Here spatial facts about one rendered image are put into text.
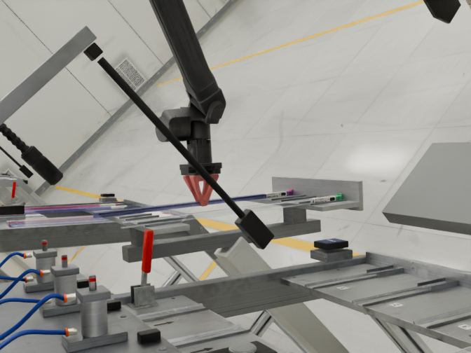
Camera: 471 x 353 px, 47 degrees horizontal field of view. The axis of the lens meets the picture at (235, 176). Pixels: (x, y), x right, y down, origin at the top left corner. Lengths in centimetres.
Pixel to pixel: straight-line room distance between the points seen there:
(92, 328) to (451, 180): 98
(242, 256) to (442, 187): 47
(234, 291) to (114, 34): 797
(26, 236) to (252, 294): 81
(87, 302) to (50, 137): 786
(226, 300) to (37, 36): 772
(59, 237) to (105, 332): 110
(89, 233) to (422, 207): 89
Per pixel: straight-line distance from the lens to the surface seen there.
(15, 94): 51
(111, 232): 160
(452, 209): 124
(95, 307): 47
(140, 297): 79
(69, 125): 837
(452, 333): 70
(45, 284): 69
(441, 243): 211
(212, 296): 87
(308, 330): 135
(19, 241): 155
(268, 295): 93
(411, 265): 97
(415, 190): 134
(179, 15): 107
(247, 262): 121
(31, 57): 838
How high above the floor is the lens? 135
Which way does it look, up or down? 22 degrees down
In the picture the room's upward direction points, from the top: 41 degrees counter-clockwise
